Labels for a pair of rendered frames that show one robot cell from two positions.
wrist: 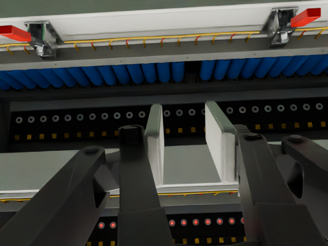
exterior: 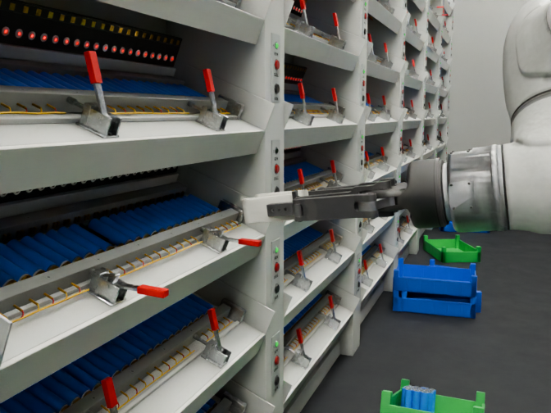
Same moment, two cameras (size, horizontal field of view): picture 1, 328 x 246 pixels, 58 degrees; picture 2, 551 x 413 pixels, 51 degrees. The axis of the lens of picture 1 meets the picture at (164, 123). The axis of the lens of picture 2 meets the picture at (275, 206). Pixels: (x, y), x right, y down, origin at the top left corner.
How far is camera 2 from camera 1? 0.67 m
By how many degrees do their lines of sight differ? 69
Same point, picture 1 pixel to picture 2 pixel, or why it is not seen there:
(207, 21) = (146, 278)
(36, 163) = (224, 151)
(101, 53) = (181, 237)
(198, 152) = (155, 164)
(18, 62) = (215, 221)
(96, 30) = (191, 253)
